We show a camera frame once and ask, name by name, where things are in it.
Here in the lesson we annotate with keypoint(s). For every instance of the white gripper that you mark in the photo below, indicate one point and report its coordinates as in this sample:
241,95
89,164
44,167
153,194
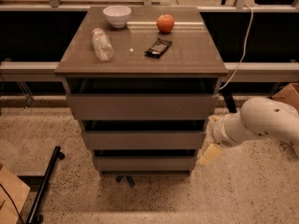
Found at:
219,132

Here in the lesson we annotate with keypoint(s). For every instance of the white ceramic bowl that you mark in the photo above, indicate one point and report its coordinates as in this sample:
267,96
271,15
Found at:
117,16

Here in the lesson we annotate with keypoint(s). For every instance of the black metal stand leg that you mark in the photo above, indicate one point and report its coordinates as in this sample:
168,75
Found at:
34,217

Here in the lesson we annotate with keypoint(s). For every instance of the red apple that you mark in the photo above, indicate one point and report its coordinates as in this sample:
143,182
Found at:
165,23

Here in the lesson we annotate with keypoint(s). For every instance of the grey bottom drawer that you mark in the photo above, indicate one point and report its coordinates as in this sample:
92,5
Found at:
149,160

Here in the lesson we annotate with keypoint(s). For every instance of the grey drawer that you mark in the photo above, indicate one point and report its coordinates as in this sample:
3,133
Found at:
144,134
149,160
146,98

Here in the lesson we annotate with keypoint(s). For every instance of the cardboard box at left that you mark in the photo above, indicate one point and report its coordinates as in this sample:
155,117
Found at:
13,194

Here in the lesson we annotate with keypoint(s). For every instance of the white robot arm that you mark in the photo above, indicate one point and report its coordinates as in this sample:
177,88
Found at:
258,118

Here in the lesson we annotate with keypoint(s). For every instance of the black snack bar wrapper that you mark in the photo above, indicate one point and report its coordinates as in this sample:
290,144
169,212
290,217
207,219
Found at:
159,47

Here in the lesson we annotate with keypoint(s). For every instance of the cardboard box at right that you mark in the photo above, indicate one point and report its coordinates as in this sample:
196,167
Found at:
289,95

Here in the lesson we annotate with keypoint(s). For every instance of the cardboard box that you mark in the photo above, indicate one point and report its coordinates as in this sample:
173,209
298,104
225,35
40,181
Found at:
13,194
289,95

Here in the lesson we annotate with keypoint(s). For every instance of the grey top drawer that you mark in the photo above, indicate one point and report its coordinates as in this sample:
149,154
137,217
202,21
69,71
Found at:
146,98

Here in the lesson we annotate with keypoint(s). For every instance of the clear plastic bottle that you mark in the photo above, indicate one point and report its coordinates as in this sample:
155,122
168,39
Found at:
101,45

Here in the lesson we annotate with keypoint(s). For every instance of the grey drawer cabinet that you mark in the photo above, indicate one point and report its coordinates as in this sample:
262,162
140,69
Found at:
192,54

